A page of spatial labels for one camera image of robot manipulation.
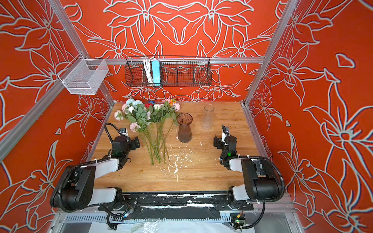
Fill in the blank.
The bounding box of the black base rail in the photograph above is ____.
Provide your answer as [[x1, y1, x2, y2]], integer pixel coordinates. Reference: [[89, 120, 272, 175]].
[[98, 191, 254, 222]]

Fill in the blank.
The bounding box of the pink flower bunch right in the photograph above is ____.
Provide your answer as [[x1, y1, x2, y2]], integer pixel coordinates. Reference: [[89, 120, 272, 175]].
[[151, 98, 181, 164]]

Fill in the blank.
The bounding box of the white mesh wall basket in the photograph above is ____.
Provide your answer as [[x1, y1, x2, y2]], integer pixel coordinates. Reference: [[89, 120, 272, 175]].
[[58, 59, 109, 95]]

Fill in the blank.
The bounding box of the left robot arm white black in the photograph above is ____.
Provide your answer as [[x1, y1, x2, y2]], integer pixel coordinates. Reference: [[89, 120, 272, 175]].
[[50, 123, 140, 213]]

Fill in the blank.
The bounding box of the pink white flower bunch left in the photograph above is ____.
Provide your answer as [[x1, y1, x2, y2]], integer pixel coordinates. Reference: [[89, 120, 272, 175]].
[[114, 98, 155, 165]]

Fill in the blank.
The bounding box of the light blue box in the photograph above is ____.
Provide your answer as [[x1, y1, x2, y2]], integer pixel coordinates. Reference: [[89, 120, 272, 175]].
[[152, 60, 161, 85]]

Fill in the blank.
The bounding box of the white cable bundle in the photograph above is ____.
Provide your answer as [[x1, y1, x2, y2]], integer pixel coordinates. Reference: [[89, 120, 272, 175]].
[[143, 57, 154, 85]]

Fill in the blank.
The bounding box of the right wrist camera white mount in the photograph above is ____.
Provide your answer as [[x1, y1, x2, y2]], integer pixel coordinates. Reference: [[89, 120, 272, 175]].
[[221, 126, 229, 143]]

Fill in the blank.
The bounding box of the black wire wall basket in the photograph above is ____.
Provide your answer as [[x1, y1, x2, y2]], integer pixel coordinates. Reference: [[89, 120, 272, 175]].
[[124, 56, 212, 87]]

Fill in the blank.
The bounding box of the clear frosted glass vase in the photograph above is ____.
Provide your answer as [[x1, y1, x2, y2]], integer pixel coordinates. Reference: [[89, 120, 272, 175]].
[[201, 104, 215, 130]]

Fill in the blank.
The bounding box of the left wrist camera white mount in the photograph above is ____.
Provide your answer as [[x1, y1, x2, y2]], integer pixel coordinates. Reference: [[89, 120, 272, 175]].
[[119, 128, 128, 136]]

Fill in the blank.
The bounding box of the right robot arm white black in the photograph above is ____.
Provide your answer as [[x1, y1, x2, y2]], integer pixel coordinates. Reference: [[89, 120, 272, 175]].
[[213, 125, 285, 203]]

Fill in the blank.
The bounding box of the brown ribbed glass vase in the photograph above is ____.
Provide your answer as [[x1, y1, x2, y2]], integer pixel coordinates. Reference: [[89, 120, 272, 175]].
[[177, 113, 193, 143]]

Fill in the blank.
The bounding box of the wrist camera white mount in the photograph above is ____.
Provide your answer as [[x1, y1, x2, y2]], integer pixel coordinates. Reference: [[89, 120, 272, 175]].
[[119, 128, 128, 136], [221, 126, 229, 143]]

